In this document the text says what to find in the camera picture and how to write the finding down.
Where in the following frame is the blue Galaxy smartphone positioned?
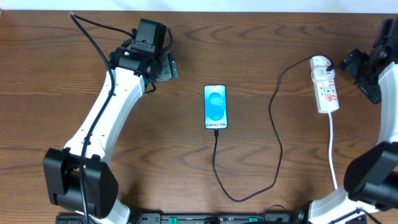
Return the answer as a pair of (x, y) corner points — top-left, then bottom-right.
(204, 85), (228, 129)

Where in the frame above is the black USB charging cable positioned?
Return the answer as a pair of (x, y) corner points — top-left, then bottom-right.
(211, 54), (335, 203)

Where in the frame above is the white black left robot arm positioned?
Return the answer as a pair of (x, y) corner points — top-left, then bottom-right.
(43, 19), (178, 223)

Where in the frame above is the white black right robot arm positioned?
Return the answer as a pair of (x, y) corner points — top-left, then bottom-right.
(294, 19), (397, 223)

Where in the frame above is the white USB charger plug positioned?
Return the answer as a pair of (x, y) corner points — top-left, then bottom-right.
(310, 55), (335, 83)

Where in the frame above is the white power strip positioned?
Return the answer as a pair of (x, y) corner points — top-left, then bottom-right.
(313, 79), (340, 114)

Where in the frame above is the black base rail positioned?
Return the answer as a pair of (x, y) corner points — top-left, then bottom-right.
(55, 212), (368, 224)

